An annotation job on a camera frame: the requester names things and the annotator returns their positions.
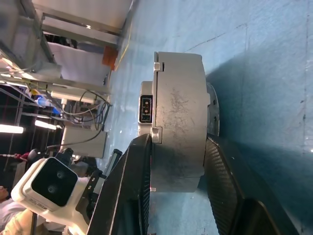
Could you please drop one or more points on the white equipment box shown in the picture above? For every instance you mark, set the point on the white equipment box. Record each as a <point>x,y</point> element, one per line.
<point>83,144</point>

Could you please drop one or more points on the white power strip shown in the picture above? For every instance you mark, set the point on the white power strip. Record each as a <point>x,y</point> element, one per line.
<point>71,96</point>

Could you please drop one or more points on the silver round motor housing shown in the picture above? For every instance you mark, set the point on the silver round motor housing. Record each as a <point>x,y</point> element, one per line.
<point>181,110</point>

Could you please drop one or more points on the orange block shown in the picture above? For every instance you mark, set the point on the orange block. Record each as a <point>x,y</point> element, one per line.
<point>109,57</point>

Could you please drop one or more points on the white light tube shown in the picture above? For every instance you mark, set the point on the white light tube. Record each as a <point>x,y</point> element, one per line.
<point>11,128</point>
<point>49,124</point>

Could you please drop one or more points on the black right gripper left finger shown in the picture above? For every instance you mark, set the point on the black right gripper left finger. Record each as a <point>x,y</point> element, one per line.
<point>127,191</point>

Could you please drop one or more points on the person in white shirt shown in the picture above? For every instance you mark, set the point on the person in white shirt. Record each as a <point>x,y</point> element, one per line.
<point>7,205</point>

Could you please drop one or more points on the white robot camera head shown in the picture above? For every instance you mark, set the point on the white robot camera head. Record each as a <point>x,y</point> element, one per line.
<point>24,188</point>

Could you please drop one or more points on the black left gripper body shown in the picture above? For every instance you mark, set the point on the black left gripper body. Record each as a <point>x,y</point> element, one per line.
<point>94,191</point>

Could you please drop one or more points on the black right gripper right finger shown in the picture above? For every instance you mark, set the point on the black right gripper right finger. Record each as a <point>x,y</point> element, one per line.
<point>232,195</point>

